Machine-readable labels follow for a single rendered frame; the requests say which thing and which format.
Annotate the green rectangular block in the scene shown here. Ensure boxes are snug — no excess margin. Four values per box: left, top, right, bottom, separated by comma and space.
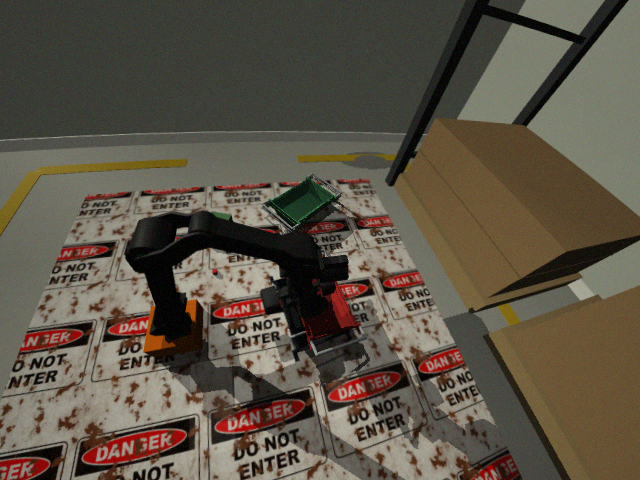
211, 211, 233, 221

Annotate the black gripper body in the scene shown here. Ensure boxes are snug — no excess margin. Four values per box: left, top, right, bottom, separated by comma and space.
260, 279, 336, 315

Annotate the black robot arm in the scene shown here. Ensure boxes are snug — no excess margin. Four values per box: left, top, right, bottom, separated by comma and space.
125, 211, 349, 342

